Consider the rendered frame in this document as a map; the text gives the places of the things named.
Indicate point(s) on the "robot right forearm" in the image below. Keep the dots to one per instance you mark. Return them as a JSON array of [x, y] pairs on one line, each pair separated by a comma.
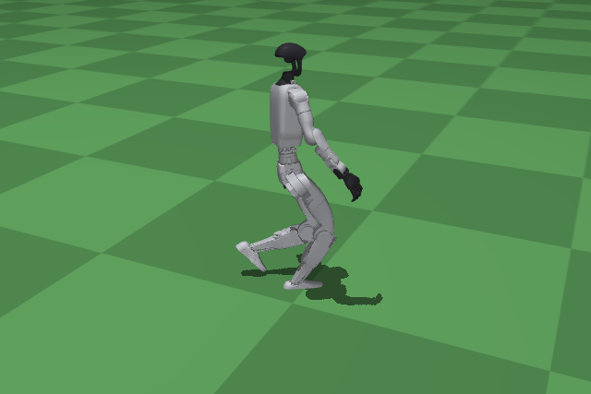
[[332, 161]]

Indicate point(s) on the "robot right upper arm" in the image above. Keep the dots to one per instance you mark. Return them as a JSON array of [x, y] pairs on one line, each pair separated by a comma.
[[299, 100]]

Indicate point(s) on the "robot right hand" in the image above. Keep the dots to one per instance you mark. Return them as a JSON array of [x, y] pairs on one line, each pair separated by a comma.
[[351, 181]]

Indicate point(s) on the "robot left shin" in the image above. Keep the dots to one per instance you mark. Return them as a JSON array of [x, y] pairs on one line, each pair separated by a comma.
[[285, 238]]

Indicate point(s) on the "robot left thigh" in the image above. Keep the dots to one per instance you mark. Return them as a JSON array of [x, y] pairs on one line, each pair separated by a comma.
[[305, 228]]

